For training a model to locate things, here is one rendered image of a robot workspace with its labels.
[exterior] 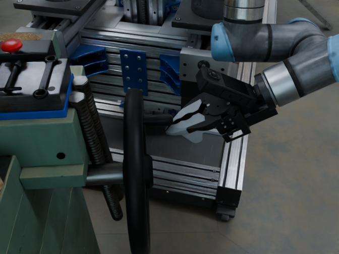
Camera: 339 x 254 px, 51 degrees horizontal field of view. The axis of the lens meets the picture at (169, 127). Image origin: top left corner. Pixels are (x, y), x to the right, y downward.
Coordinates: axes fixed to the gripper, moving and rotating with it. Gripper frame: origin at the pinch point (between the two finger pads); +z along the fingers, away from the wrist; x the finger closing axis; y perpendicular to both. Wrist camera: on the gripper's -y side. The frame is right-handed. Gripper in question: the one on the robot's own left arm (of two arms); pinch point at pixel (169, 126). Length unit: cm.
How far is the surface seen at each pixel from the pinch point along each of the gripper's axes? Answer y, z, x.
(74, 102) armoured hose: -21.6, 3.9, -11.2
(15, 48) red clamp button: -30.1, 8.3, -4.9
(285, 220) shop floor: 95, -2, 24
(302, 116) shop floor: 109, -27, 86
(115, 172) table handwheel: -6.9, 7.5, -12.4
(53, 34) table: -20.3, 15.9, 21.2
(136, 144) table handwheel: -14.8, -2.0, -17.3
